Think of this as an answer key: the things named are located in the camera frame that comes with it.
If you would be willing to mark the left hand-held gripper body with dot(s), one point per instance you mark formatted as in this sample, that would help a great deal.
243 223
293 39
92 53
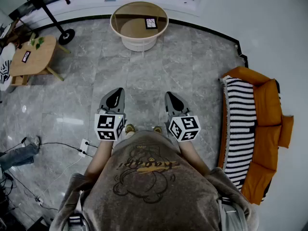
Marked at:
106 126

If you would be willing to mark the green leaf sprig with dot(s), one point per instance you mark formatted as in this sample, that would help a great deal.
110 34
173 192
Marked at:
38 42

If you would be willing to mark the white charger plug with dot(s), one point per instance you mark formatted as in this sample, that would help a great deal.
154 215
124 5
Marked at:
40 201

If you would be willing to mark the black white striped blanket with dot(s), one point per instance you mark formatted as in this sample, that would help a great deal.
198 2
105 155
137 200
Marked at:
240 119

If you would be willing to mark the person's cream trousers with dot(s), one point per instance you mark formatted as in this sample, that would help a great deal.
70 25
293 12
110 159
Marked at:
130 135

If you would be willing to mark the person's right tan shoe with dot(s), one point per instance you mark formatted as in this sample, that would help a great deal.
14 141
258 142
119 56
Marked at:
157 129

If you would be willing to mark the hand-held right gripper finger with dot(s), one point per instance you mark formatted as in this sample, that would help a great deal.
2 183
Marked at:
168 107
179 105

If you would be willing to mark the black white patterned cushion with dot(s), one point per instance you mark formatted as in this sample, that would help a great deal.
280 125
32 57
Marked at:
4 72

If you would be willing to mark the dark wooden chair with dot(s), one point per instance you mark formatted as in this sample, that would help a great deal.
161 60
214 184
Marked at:
14 36

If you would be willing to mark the person's left forearm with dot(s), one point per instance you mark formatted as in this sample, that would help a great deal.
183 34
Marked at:
99 157

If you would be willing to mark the wooden side table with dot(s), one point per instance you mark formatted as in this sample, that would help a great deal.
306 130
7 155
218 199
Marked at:
41 59

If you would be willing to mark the person's tan shoe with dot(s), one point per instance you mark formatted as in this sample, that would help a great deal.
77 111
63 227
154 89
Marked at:
157 129
130 128

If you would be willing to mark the white power strip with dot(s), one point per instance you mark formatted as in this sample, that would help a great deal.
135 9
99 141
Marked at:
84 148

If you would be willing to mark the black framed picture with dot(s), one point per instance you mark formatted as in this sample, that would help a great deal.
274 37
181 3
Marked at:
151 23

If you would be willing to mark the person's right forearm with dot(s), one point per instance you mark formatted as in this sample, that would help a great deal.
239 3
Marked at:
192 157

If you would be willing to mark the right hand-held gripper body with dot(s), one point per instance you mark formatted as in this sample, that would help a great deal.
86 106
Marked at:
185 127

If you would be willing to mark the black coat stand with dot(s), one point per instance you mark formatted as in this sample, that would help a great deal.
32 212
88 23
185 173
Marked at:
66 37

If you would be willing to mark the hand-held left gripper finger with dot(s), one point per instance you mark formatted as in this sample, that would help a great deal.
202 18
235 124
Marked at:
121 105
106 103

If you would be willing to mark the person's left tan shoe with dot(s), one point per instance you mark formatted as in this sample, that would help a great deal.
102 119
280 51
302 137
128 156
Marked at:
130 128

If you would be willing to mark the orange sofa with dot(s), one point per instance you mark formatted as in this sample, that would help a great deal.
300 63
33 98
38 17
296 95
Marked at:
267 133

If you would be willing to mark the person's brown printed t-shirt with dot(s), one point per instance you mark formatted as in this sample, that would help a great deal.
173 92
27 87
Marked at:
149 196

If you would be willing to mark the round glass coffee table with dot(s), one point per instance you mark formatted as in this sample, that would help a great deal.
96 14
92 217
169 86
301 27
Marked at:
134 11

